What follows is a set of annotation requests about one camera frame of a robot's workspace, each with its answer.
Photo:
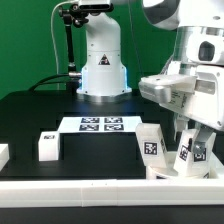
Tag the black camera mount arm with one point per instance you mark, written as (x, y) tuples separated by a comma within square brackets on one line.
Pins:
[(72, 17)]

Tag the white sheet with tags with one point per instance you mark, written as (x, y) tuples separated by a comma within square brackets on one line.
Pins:
[(99, 124)]

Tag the white block at left edge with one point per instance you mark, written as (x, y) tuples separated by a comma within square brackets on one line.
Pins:
[(4, 155)]

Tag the white obstacle wall frame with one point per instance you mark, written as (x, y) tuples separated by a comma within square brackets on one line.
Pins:
[(88, 193)]

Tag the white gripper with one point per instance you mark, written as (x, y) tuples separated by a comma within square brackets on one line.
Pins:
[(198, 96)]

